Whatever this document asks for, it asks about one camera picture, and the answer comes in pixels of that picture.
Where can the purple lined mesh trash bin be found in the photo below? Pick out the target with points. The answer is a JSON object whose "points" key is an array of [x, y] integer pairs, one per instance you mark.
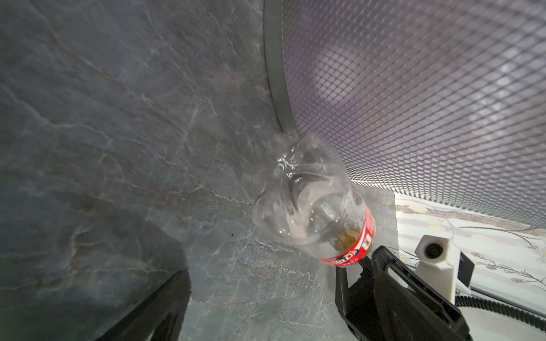
{"points": [[440, 100]]}

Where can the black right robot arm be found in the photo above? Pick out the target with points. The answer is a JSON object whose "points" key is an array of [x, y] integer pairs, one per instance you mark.
{"points": [[500, 308]]}

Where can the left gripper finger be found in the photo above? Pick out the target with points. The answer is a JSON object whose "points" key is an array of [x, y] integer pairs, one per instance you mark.
{"points": [[158, 317]]}

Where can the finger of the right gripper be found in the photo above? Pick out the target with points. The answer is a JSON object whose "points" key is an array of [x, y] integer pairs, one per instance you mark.
{"points": [[410, 309], [356, 304]]}

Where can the red label cola bottle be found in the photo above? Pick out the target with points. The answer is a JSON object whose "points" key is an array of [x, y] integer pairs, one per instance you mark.
{"points": [[303, 197]]}

